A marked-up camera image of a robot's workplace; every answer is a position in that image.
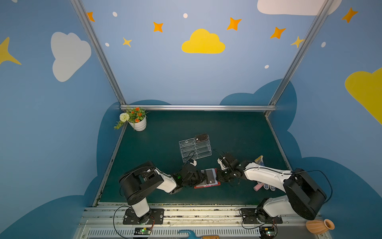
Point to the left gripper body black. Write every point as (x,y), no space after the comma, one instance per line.
(195,177)

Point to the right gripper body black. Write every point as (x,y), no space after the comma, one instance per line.
(226,172)

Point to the red card holder wallet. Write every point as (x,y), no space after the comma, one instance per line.
(204,183)

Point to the clear acrylic card organizer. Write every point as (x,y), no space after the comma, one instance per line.
(190,149)

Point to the dark grey credit card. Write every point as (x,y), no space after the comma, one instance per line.
(202,137)

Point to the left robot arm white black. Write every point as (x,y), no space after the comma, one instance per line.
(144,179)

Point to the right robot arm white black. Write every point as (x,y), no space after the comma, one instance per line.
(303,196)

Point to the right green circuit board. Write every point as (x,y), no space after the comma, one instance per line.
(267,232)

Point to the green circuit board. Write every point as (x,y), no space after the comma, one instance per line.
(142,232)
(267,232)

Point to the left green circuit board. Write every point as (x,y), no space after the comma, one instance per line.
(142,232)

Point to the white pot with flowers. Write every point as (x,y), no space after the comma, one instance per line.
(135,117)

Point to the terracotta clay vase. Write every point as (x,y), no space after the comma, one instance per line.
(318,227)

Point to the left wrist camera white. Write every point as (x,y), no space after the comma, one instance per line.
(193,162)

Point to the aluminium rail front frame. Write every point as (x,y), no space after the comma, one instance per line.
(105,222)

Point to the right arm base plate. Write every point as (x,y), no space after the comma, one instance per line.
(255,216)

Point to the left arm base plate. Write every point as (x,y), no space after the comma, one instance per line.
(155,216)

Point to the teal handled tool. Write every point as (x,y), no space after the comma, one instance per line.
(191,235)

